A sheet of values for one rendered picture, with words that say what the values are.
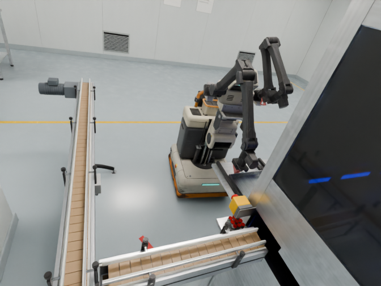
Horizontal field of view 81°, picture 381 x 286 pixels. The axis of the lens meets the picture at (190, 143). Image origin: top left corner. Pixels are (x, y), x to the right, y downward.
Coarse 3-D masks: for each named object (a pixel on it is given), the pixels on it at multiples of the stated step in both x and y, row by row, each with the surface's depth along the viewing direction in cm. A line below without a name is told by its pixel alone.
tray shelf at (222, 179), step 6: (228, 162) 151; (258, 162) 158; (264, 162) 160; (216, 168) 144; (228, 168) 146; (216, 174) 142; (222, 174) 140; (228, 174) 141; (222, 180) 135; (228, 186) 133; (228, 192) 129
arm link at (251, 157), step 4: (244, 144) 123; (240, 148) 127; (244, 148) 124; (248, 152) 124; (252, 152) 125; (248, 156) 124; (252, 156) 122; (244, 160) 126; (248, 160) 123; (252, 160) 120; (256, 160) 121; (248, 164) 123; (252, 164) 122; (256, 164) 123; (252, 168) 124
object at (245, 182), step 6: (234, 174) 138; (240, 174) 140; (246, 174) 142; (252, 174) 145; (258, 174) 147; (234, 180) 137; (240, 180) 138; (246, 180) 140; (252, 180) 141; (240, 186) 134; (246, 186) 135; (252, 186) 136; (240, 192) 126; (246, 192) 131
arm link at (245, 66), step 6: (240, 60) 123; (246, 60) 124; (234, 66) 129; (240, 66) 120; (246, 66) 122; (252, 66) 122; (228, 72) 136; (234, 72) 129; (246, 72) 119; (252, 72) 120; (222, 78) 145; (228, 78) 137; (234, 78) 135; (246, 78) 120; (252, 78) 121; (216, 84) 153; (222, 84) 146; (228, 84) 143; (210, 90) 159; (216, 90) 154; (222, 90) 153
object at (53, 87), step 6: (48, 78) 179; (54, 78) 181; (42, 84) 177; (48, 84) 177; (54, 84) 179; (60, 84) 183; (66, 84) 185; (72, 84) 187; (42, 90) 177; (48, 90) 179; (54, 90) 180; (60, 90) 182; (66, 90) 182; (72, 90) 184; (66, 96) 185; (72, 96) 187
